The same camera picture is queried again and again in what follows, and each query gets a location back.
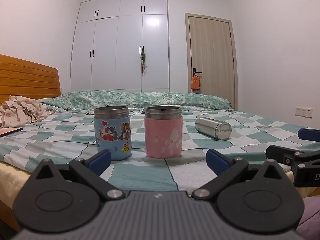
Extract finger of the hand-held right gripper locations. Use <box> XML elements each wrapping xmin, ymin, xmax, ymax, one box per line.
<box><xmin>266</xmin><ymin>145</ymin><xmax>320</xmax><ymax>168</ymax></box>
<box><xmin>297</xmin><ymin>128</ymin><xmax>320</xmax><ymax>142</ymax></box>

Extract beige wooden door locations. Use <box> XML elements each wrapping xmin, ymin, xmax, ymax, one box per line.
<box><xmin>185</xmin><ymin>12</ymin><xmax>238</xmax><ymax>111</ymax></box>

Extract green checkered blanket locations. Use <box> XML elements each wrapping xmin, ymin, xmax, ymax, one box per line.
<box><xmin>0</xmin><ymin>109</ymin><xmax>320</xmax><ymax>193</ymax></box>

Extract green floral quilt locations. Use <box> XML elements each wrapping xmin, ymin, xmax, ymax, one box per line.
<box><xmin>37</xmin><ymin>90</ymin><xmax>234</xmax><ymax>115</ymax></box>

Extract hanging wardrobe ornament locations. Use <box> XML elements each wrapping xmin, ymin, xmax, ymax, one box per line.
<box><xmin>139</xmin><ymin>46</ymin><xmax>147</xmax><ymax>74</ymax></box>

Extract plain steel cup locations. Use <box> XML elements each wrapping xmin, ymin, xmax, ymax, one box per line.
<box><xmin>195</xmin><ymin>116</ymin><xmax>232</xmax><ymax>141</ymax></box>

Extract orange hanging pouch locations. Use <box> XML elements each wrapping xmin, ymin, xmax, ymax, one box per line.
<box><xmin>191</xmin><ymin>72</ymin><xmax>202</xmax><ymax>92</ymax></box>

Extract blue cartoon sticker cup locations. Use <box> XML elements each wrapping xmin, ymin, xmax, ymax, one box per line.
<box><xmin>94</xmin><ymin>106</ymin><xmax>132</xmax><ymax>162</ymax></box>

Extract pink sleeve steel cup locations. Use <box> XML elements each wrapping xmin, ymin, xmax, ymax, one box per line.
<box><xmin>144</xmin><ymin>106</ymin><xmax>183</xmax><ymax>159</ymax></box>

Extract pink flat book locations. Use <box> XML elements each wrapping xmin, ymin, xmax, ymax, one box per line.
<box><xmin>0</xmin><ymin>127</ymin><xmax>24</xmax><ymax>138</ymax></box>

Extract purple cloth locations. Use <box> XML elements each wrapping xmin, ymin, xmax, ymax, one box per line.
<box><xmin>296</xmin><ymin>196</ymin><xmax>320</xmax><ymax>240</ymax></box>

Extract wooden bed headboard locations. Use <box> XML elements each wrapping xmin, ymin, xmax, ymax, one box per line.
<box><xmin>0</xmin><ymin>54</ymin><xmax>62</xmax><ymax>109</ymax></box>

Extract crumpled spotted cream clothes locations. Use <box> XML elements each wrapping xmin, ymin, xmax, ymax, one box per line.
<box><xmin>0</xmin><ymin>95</ymin><xmax>54</xmax><ymax>128</ymax></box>

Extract cream bed sheet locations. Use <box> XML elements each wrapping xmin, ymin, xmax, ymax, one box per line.
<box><xmin>0</xmin><ymin>160</ymin><xmax>34</xmax><ymax>228</ymax></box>

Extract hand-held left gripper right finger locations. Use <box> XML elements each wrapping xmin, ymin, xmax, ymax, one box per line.
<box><xmin>191</xmin><ymin>149</ymin><xmax>292</xmax><ymax>201</ymax></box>

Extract white wardrobe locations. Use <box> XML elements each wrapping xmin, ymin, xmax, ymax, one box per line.
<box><xmin>70</xmin><ymin>0</ymin><xmax>170</xmax><ymax>93</ymax></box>

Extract white wall socket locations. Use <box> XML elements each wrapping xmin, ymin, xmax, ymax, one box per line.
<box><xmin>295</xmin><ymin>106</ymin><xmax>313</xmax><ymax>118</ymax></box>

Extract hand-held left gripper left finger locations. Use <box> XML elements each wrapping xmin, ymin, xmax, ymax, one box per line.
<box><xmin>29</xmin><ymin>149</ymin><xmax>126</xmax><ymax>202</ymax></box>

